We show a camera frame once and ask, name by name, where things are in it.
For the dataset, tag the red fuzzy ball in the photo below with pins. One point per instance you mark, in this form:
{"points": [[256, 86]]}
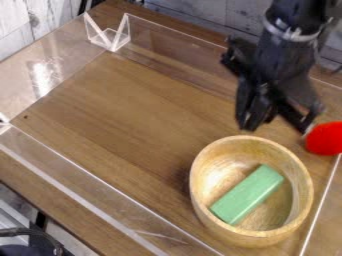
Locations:
{"points": [[323, 140]]}

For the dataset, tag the clear acrylic corner bracket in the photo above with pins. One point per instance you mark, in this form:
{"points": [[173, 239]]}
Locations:
{"points": [[111, 39]]}

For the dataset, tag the green rectangular block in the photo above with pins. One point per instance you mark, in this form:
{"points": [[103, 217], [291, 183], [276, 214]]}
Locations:
{"points": [[239, 201]]}

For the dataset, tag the black device with cable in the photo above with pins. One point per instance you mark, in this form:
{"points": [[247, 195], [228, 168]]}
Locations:
{"points": [[29, 241]]}

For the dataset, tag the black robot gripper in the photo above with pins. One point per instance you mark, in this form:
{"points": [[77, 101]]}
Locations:
{"points": [[274, 86]]}

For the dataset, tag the brown wooden bowl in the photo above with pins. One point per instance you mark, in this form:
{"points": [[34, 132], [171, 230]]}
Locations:
{"points": [[220, 166]]}

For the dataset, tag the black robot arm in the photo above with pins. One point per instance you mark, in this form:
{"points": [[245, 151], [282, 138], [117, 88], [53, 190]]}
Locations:
{"points": [[303, 21]]}

